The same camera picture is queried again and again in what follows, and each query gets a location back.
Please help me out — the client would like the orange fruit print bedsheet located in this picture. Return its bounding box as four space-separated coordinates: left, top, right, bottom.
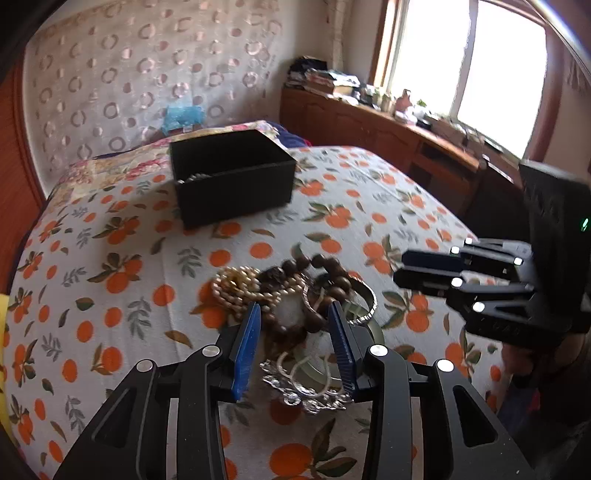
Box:
0 145 513 480

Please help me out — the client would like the padded ring pattern headboard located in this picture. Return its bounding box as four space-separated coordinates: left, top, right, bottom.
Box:
21 0 343 185

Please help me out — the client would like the long wooden cabinet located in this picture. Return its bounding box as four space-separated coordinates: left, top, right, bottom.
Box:
279 88 527 224

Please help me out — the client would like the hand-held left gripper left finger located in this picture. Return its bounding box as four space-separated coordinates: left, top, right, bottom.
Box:
53 302 262 480

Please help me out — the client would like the stack of books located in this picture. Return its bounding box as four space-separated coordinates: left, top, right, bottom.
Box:
287 56 362 99

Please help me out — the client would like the yellow cloth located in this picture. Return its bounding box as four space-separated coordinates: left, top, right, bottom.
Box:
0 293 11 428

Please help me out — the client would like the silver crystal bracelet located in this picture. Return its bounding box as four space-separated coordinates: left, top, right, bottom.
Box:
259 351 354 414

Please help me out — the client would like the cream pearl necklace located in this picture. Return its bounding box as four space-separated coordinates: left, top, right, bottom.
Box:
211 265 308 325

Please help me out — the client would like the black box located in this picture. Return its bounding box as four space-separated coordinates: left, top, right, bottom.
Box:
168 129 297 230

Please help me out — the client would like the brown wooden bead bracelet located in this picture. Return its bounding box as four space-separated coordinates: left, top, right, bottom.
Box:
256 253 354 348

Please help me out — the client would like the silver metal bangle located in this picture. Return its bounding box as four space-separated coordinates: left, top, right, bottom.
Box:
302 274 378 326

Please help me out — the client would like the pale green jade bangle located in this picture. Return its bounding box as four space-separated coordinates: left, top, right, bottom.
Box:
277 318 387 384

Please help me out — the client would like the pink curtain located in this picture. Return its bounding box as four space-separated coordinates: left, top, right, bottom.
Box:
525 28 591 168

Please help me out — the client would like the wooden bed frame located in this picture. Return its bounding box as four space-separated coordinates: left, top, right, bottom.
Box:
0 60 47 294

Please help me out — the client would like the blue plastic bag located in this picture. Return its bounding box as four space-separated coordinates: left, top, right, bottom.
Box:
164 105 205 136

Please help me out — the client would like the white fluffy ball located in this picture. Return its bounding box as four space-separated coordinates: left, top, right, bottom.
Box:
272 295 311 329

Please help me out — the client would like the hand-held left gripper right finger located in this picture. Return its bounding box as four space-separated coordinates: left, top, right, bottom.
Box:
327 301 536 480

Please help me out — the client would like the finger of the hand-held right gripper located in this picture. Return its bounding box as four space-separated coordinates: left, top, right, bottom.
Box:
393 268 536 324
401 237 534 280

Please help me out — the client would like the wooden frame window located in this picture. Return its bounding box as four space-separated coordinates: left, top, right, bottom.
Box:
369 0 551 158

